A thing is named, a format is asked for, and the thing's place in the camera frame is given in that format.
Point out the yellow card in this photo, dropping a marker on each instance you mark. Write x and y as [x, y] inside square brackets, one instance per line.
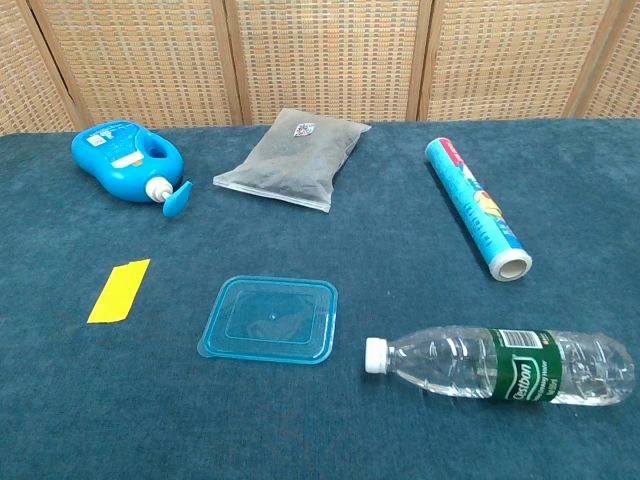
[119, 291]

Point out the grey filled plastic bag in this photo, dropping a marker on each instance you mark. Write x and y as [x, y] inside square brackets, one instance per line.
[292, 162]

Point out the blue transparent plastic lid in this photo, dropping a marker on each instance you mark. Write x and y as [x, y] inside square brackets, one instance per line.
[272, 320]

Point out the cling film roll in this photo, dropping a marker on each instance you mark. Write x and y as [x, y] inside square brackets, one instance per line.
[472, 202]

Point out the woven folding screen panel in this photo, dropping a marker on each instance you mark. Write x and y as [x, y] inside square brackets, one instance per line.
[22, 85]
[505, 55]
[325, 55]
[145, 60]
[620, 75]

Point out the teal tablecloth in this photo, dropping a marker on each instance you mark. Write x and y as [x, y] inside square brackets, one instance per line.
[320, 430]

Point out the blue pump dispenser bottle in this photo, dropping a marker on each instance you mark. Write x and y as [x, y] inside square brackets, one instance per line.
[117, 162]

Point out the clear green-labelled water bottle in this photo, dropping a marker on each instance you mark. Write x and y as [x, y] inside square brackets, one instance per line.
[500, 365]

